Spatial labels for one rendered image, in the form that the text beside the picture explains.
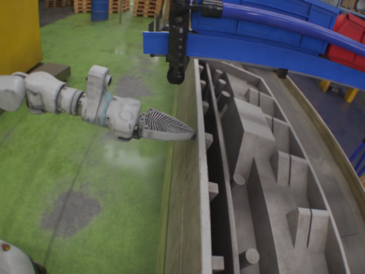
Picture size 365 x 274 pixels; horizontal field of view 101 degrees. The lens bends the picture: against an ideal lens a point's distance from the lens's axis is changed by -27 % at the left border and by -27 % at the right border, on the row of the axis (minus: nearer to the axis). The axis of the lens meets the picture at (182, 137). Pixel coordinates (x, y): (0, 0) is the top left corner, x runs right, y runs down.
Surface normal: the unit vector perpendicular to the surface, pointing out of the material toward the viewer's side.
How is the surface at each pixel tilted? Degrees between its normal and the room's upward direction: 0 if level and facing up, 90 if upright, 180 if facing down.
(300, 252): 10
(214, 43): 90
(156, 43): 90
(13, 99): 93
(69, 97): 40
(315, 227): 31
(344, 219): 0
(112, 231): 0
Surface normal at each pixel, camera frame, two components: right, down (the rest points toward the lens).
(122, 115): 0.34, -0.61
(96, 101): 0.14, 0.22
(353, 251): 0.16, -0.74
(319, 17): -0.04, 0.69
